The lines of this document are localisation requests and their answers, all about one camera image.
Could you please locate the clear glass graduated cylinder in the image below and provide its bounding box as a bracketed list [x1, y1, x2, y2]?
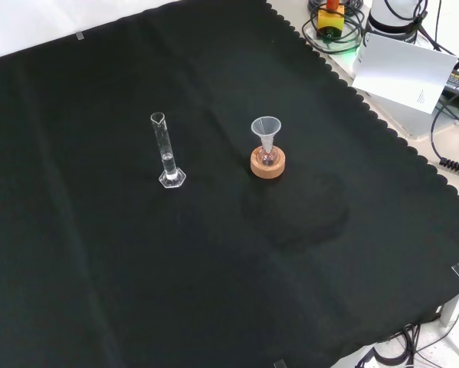
[149, 111, 188, 190]

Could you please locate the small round-bottom glass flask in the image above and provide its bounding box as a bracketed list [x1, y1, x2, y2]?
[257, 146, 279, 168]

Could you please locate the clear plastic funnel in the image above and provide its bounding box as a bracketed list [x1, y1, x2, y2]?
[251, 117, 282, 153]

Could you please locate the black bench cloth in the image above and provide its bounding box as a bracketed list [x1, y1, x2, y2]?
[0, 0, 459, 368]

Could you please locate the yellow stop button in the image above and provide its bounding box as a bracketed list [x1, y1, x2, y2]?
[316, 0, 346, 41]

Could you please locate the white paper card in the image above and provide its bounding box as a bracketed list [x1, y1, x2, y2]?
[351, 31, 459, 115]

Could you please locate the cork ring stand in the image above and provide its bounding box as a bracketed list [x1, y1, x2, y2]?
[250, 146, 287, 179]

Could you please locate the black cable loop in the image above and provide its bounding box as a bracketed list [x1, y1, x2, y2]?
[300, 0, 368, 54]

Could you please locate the black coiled cable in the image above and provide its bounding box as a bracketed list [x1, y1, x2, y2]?
[430, 100, 459, 178]

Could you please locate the black cable bundle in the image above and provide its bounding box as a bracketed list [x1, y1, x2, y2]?
[353, 324, 451, 368]

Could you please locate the white metal bracket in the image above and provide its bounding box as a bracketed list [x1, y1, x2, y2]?
[438, 285, 459, 327]

